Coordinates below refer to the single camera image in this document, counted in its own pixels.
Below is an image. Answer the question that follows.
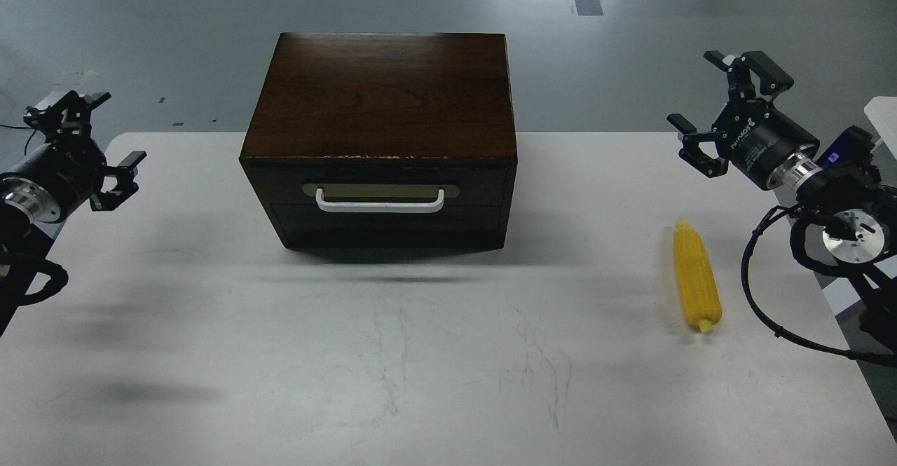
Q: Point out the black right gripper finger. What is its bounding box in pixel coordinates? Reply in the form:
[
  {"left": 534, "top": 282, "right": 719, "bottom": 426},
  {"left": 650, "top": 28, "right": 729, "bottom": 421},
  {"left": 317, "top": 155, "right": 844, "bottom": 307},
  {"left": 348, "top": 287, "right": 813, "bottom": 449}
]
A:
[
  {"left": 704, "top": 50, "right": 795, "bottom": 102},
  {"left": 666, "top": 114, "right": 730, "bottom": 178}
]

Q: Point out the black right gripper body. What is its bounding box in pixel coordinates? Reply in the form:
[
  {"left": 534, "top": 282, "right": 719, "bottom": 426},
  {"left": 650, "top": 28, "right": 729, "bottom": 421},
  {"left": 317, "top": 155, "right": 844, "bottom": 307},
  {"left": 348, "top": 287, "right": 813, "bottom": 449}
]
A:
[{"left": 712, "top": 98, "right": 820, "bottom": 191}]

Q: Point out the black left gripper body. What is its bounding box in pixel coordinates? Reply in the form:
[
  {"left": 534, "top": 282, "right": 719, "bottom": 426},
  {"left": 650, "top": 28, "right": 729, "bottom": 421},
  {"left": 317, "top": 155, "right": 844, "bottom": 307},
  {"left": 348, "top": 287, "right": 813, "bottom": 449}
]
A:
[{"left": 1, "top": 138, "right": 107, "bottom": 224}]

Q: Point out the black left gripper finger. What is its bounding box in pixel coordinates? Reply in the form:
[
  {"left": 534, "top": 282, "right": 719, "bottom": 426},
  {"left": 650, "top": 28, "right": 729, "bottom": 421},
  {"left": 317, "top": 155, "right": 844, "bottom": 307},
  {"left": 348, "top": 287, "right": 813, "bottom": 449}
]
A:
[
  {"left": 90, "top": 151, "right": 147, "bottom": 212},
  {"left": 25, "top": 90, "right": 111, "bottom": 143}
]

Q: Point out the yellow corn cob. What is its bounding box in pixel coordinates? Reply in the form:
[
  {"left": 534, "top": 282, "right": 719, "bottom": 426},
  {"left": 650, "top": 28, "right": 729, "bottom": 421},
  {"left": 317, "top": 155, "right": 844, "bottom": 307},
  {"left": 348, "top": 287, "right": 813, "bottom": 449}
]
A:
[{"left": 673, "top": 217, "right": 722, "bottom": 334}]

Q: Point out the wooden drawer with white handle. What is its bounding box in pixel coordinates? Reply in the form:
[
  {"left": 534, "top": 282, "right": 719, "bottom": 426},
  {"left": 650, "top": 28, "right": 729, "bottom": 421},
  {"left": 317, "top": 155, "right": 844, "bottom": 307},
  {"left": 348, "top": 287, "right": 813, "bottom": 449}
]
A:
[{"left": 254, "top": 165, "right": 516, "bottom": 239}]

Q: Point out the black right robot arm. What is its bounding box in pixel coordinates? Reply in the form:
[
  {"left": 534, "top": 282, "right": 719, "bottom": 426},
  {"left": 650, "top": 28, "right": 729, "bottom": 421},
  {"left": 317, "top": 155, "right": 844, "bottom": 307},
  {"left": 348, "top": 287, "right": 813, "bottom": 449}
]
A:
[{"left": 667, "top": 50, "right": 896, "bottom": 366}]

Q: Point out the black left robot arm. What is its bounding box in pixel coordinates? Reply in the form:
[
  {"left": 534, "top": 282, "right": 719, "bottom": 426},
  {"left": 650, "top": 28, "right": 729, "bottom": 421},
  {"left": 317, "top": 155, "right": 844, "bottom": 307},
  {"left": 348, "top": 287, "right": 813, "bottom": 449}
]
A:
[{"left": 1, "top": 90, "right": 146, "bottom": 329}]

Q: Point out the dark wooden drawer cabinet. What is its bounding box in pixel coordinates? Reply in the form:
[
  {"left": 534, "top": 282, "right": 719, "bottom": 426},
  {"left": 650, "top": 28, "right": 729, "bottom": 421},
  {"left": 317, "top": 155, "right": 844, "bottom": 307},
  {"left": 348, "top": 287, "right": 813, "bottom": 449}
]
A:
[{"left": 238, "top": 32, "right": 518, "bottom": 251}]

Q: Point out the white furniture at right edge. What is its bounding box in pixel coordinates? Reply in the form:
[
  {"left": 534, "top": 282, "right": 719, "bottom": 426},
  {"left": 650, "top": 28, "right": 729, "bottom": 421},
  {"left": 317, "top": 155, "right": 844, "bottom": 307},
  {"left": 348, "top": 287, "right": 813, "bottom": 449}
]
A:
[{"left": 863, "top": 95, "right": 897, "bottom": 158}]

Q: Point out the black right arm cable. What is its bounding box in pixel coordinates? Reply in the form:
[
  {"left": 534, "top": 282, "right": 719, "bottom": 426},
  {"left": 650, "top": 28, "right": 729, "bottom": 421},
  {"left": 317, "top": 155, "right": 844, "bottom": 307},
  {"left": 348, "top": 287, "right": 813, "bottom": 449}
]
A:
[{"left": 741, "top": 205, "right": 897, "bottom": 368}]

